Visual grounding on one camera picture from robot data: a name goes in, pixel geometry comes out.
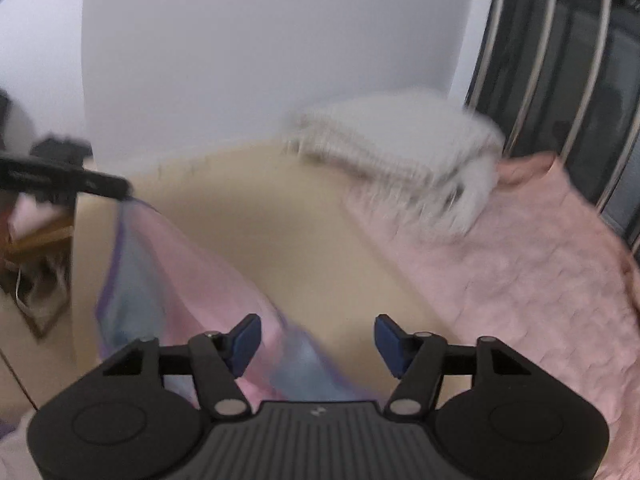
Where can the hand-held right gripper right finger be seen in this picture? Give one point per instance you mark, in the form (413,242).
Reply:
(389,342)

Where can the cream knitted fringed blanket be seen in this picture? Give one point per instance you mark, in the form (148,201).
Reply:
(400,152)

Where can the pink blue purple-trimmed garment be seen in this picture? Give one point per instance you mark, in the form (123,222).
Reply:
(200,280)

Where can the wooden frame furniture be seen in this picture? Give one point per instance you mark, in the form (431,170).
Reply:
(35,270)

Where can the metal window railing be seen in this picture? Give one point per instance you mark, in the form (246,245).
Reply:
(565,70)

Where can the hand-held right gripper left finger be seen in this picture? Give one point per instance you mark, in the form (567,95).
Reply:
(246,341)

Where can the pink quilted blanket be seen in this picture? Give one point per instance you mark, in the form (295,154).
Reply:
(525,270)

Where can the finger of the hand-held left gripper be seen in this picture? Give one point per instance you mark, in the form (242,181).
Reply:
(75,180)

